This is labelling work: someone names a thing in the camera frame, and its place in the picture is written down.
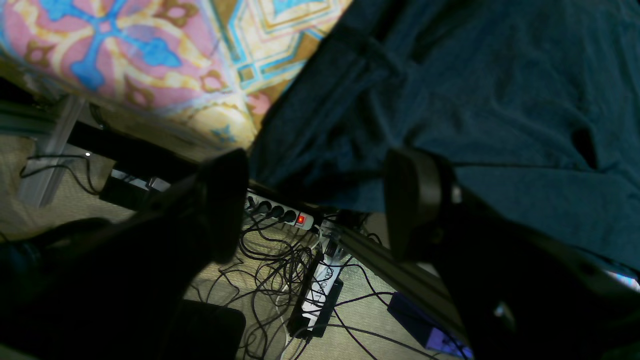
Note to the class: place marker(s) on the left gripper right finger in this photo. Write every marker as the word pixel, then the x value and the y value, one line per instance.
pixel 518 291

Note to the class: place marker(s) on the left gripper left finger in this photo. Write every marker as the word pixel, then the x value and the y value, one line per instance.
pixel 91 289

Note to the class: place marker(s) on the black t-shirt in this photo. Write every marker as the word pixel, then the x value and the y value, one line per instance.
pixel 536 104

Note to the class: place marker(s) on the white power strip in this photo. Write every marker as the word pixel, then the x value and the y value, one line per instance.
pixel 265 208

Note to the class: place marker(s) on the patterned tablecloth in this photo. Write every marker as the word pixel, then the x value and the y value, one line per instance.
pixel 209 70

